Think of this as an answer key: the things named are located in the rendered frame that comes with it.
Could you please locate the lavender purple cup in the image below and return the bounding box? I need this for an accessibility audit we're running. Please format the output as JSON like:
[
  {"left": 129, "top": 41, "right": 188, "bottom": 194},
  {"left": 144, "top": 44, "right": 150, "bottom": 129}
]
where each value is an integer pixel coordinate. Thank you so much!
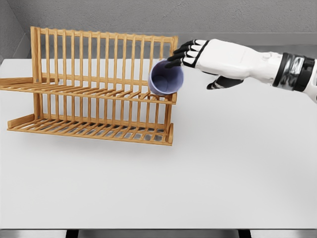
[{"left": 148, "top": 58, "right": 185, "bottom": 97}]

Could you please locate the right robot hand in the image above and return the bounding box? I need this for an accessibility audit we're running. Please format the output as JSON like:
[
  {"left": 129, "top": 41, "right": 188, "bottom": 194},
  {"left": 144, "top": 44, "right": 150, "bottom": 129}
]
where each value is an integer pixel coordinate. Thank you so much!
[{"left": 164, "top": 38, "right": 251, "bottom": 90}]

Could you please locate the wooden two-tier dish rack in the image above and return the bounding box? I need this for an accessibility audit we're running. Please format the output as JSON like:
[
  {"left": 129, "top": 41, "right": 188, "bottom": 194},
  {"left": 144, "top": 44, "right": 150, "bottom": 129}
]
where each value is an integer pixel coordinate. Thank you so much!
[{"left": 0, "top": 26, "right": 179, "bottom": 147}]

